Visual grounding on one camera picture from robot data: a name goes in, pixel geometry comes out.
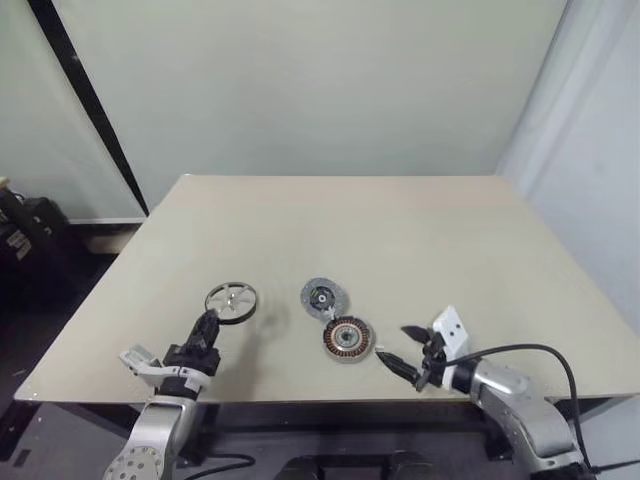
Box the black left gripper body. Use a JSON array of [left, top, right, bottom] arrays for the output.
[[163, 341, 222, 379]]

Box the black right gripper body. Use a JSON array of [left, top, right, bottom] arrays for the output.
[[413, 329, 449, 392]]

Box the silver spoked rotor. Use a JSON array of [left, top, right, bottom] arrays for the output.
[[203, 281, 262, 326]]

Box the silver round motor housing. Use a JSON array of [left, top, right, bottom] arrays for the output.
[[319, 314, 385, 367]]

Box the grey round motor lid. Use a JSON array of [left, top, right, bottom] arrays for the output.
[[299, 277, 353, 321]]

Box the black bag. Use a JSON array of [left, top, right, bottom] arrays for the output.
[[0, 177, 72, 314]]

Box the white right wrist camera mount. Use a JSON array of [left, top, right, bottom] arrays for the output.
[[430, 305, 472, 390]]

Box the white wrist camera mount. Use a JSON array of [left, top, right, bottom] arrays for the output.
[[430, 305, 472, 390], [118, 343, 212, 397]]

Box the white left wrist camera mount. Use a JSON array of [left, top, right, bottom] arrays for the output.
[[118, 343, 212, 397]]

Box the black table frame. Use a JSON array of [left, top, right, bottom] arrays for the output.
[[0, 394, 640, 464]]

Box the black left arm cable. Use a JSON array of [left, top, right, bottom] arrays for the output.
[[197, 451, 257, 466]]

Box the black wall strip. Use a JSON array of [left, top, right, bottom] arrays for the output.
[[27, 0, 151, 218]]

